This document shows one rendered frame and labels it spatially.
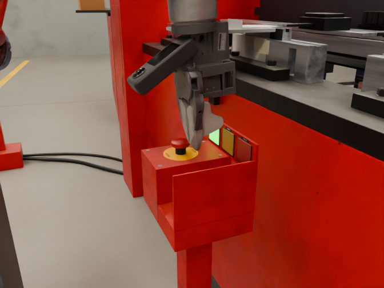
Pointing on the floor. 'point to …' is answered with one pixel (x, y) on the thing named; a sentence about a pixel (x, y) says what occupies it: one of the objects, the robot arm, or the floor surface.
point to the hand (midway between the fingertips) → (192, 143)
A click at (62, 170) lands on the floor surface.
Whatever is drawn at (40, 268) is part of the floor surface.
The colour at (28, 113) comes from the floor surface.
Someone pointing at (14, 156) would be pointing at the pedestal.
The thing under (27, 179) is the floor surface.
